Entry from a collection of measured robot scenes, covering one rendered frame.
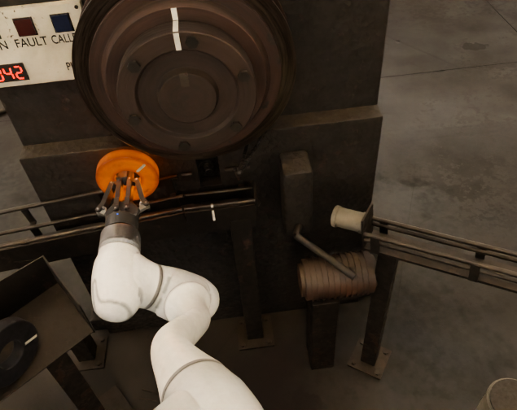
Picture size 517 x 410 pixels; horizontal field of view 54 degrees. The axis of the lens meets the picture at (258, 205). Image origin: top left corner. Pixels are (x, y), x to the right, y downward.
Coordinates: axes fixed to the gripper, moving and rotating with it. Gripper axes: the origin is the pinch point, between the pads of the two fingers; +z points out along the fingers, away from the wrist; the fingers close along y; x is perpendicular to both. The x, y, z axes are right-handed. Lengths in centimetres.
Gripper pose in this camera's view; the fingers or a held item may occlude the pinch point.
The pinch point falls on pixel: (126, 171)
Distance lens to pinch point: 134.1
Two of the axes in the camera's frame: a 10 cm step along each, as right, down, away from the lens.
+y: 9.9, -1.3, 0.3
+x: -0.6, -6.6, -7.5
